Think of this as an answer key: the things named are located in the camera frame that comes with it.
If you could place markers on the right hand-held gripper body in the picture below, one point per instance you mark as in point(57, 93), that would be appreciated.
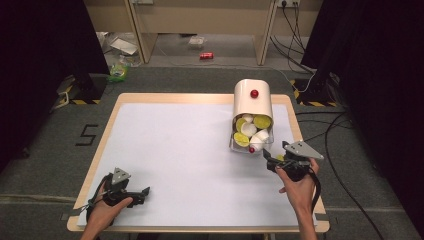
point(296, 166)

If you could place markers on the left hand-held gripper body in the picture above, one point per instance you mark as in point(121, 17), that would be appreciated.
point(115, 193)

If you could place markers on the yellow-green cup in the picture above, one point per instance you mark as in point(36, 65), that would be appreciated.
point(241, 139)
point(240, 124)
point(280, 157)
point(262, 121)

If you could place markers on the small white cup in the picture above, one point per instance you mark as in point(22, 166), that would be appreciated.
point(247, 117)

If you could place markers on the person's left hand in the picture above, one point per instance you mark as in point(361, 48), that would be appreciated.
point(105, 215)

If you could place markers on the person's right hand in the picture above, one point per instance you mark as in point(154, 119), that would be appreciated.
point(300, 193)

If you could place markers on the white table mat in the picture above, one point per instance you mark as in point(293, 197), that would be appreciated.
point(183, 150)

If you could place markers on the black stand base striped tape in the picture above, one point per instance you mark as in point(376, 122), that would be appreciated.
point(85, 91)
point(313, 95)

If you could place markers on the red drink can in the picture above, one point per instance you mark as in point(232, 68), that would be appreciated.
point(206, 55)

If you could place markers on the black curtain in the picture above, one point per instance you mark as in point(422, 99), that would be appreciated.
point(40, 66)
point(383, 83)

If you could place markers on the green plastic bag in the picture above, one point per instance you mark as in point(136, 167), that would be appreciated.
point(118, 71)

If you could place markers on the clear plastic package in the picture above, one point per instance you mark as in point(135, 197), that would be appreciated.
point(197, 41)

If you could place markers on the white paper sheet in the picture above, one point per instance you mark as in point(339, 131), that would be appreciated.
point(124, 46)

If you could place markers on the beige wooden desk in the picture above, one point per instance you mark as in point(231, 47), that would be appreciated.
point(200, 16)

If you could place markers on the wall power socket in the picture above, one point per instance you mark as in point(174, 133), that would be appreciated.
point(288, 2)

